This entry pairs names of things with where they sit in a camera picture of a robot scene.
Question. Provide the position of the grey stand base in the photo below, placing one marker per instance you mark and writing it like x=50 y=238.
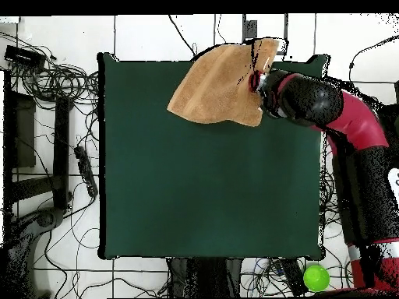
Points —
x=40 y=219

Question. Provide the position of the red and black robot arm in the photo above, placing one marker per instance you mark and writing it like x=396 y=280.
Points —
x=358 y=124

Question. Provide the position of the grey square floor frame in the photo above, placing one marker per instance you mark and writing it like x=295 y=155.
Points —
x=250 y=29

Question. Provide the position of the tan terry towel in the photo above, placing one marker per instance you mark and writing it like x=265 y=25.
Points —
x=218 y=90

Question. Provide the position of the black power strip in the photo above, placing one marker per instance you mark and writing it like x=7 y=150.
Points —
x=85 y=171

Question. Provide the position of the bright green ball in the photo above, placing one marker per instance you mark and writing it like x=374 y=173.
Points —
x=316 y=278

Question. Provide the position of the dark green table cloth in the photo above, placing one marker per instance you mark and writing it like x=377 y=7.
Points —
x=202 y=187

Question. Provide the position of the black metal stand frame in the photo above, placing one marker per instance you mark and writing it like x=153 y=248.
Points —
x=60 y=152

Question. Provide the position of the black rectangular floor device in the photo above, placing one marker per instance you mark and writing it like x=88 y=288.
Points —
x=293 y=277

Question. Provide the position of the black electronics box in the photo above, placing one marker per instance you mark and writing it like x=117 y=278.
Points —
x=23 y=56

